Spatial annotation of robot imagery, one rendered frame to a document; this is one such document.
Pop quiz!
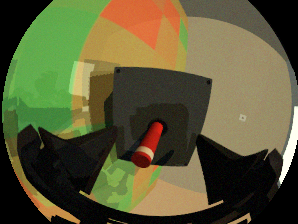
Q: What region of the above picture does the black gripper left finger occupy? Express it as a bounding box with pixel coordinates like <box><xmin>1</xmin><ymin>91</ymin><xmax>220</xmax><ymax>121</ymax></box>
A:
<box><xmin>39</xmin><ymin>125</ymin><xmax>117</xmax><ymax>194</ymax></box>

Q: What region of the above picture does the dark grey sloped panel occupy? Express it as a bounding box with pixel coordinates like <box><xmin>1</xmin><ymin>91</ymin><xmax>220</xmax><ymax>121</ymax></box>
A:
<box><xmin>112</xmin><ymin>67</ymin><xmax>213</xmax><ymax>167</ymax></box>

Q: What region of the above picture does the dark red peg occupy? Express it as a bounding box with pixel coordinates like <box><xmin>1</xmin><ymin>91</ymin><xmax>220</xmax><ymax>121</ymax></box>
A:
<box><xmin>130</xmin><ymin>120</ymin><xmax>164</xmax><ymax>168</ymax></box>

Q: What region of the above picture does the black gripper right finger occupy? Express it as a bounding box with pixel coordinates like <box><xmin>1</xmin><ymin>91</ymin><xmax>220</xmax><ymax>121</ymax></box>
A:
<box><xmin>196</xmin><ymin>135</ymin><xmax>269</xmax><ymax>205</ymax></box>

